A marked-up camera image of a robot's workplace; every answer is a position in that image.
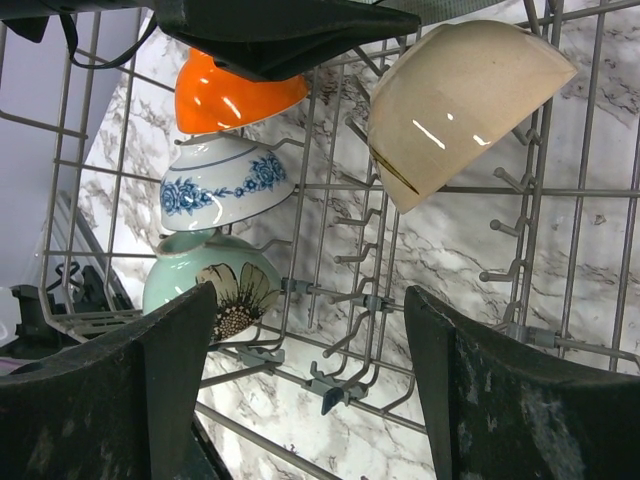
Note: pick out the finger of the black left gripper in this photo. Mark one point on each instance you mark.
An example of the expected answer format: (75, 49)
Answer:
(276, 40)

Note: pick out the white round bowl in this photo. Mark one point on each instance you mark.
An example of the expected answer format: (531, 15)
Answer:
(209, 99)

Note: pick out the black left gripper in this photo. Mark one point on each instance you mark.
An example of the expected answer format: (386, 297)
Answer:
(29, 18)

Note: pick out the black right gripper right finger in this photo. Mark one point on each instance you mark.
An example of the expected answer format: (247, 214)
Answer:
(495, 408)

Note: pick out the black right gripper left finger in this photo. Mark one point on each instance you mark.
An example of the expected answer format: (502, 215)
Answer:
(119, 406)

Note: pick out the grey wire dish rack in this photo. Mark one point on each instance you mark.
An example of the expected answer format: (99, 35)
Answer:
(540, 236)

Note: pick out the celadon green bowl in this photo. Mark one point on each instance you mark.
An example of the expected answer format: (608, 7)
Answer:
(247, 284)

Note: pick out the blue floral bowl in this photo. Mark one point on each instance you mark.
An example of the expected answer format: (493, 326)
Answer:
(220, 179)

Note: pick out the beige patterned bowl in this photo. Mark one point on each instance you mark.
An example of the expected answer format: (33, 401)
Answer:
(455, 93)

